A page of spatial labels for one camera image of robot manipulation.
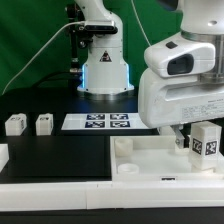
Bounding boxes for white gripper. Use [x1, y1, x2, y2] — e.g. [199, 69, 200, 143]
[138, 69, 224, 149]

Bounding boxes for white square tabletop part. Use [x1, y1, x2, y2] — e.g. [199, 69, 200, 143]
[110, 136, 224, 182]

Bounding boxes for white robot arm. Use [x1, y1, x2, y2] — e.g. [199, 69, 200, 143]
[138, 0, 224, 128]

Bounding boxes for white plate with AprilTags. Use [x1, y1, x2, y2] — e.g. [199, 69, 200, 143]
[62, 113, 147, 131]

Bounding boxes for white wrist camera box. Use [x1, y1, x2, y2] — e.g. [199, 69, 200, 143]
[144, 33, 216, 78]

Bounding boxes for black cable on table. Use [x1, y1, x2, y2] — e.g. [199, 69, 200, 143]
[31, 71, 83, 89]

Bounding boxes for white cable behind arm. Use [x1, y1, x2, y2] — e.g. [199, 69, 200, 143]
[130, 0, 153, 48]

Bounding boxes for black camera on stand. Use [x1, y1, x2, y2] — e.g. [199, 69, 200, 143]
[65, 3, 118, 88]

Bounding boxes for white camera cable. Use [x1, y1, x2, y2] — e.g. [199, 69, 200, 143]
[1, 20, 87, 96]

